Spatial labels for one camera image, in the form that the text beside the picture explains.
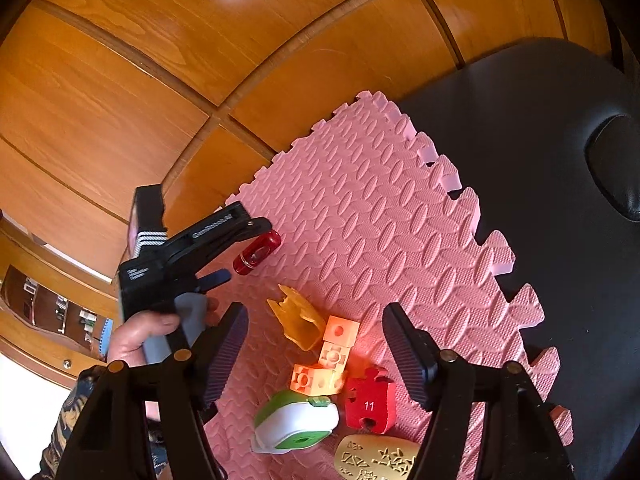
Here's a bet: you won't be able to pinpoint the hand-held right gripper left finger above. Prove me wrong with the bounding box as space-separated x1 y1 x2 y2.
42 302 250 480

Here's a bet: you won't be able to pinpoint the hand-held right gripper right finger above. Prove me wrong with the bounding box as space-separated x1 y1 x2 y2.
382 302 576 480

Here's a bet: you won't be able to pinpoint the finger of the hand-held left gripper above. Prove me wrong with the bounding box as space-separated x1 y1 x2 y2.
197 269 232 292
246 216 274 242

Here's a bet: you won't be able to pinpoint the red capsule case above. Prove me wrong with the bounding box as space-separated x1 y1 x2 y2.
232 230 282 276

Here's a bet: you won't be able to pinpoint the red foam puzzle piece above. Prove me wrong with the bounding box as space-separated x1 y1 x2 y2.
342 366 398 435

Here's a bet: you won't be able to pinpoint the orange linked snap cubes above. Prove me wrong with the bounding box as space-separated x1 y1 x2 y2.
291 315 361 397

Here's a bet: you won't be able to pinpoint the yellow crown-shaped plastic piece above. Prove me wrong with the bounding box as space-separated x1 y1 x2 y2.
266 284 328 352

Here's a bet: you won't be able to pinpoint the cream carved egg-shaped case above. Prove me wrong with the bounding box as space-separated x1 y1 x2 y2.
334 434 421 480

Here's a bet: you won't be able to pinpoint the person's left forearm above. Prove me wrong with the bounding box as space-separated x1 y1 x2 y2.
40 364 168 480

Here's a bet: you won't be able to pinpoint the person's left hand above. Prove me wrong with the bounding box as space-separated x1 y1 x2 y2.
106 310 182 365

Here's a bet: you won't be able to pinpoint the blue foam tile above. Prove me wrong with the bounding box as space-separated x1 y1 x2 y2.
100 317 114 361

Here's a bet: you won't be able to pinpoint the group of small bottles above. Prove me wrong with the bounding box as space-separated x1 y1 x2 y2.
20 280 101 341

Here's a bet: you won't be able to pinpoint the pink foam puzzle mat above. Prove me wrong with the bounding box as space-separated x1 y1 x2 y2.
200 91 573 480

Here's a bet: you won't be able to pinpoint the wooden glass-door cabinet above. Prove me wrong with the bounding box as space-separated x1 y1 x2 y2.
0 212 126 391

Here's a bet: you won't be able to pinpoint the wooden wardrobe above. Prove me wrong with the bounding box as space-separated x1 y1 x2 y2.
0 0 631 281

